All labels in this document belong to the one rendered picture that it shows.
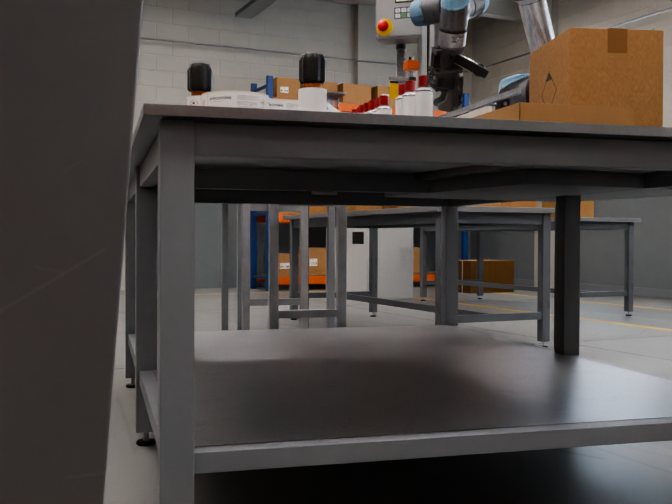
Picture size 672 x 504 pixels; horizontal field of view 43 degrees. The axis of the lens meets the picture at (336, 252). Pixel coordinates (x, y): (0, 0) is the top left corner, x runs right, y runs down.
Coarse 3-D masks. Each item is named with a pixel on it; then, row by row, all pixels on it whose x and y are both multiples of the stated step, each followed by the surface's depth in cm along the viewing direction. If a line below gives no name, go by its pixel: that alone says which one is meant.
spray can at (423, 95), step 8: (424, 80) 249; (424, 88) 249; (416, 96) 250; (424, 96) 248; (432, 96) 250; (416, 104) 250; (424, 104) 248; (432, 104) 250; (416, 112) 250; (424, 112) 248; (432, 112) 250
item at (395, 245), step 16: (352, 240) 848; (368, 240) 830; (384, 240) 842; (400, 240) 855; (352, 256) 849; (368, 256) 830; (384, 256) 842; (400, 256) 855; (352, 272) 849; (368, 272) 831; (384, 272) 843; (400, 272) 855; (352, 288) 849; (368, 288) 831; (384, 288) 843; (400, 288) 855
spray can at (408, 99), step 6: (408, 84) 257; (414, 84) 258; (408, 90) 257; (414, 90) 258; (402, 96) 258; (408, 96) 256; (414, 96) 257; (402, 102) 258; (408, 102) 256; (414, 102) 257; (402, 108) 258; (408, 108) 257; (414, 108) 257; (402, 114) 258; (408, 114) 257; (414, 114) 257
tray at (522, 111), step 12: (504, 108) 172; (516, 108) 167; (528, 108) 166; (540, 108) 167; (552, 108) 168; (564, 108) 168; (576, 108) 169; (588, 108) 170; (600, 108) 171; (612, 108) 171; (624, 108) 172; (528, 120) 166; (540, 120) 167; (552, 120) 168; (564, 120) 168; (576, 120) 169; (588, 120) 170; (600, 120) 171; (612, 120) 171; (624, 120) 172
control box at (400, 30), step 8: (376, 0) 290; (384, 0) 289; (392, 0) 288; (376, 8) 290; (384, 8) 289; (392, 8) 288; (376, 16) 290; (384, 16) 289; (392, 16) 288; (376, 24) 290; (392, 24) 288; (400, 24) 287; (408, 24) 286; (376, 32) 290; (384, 32) 289; (392, 32) 288; (400, 32) 287; (408, 32) 286; (416, 32) 285; (384, 40) 291; (392, 40) 291; (400, 40) 291; (408, 40) 291; (416, 40) 291
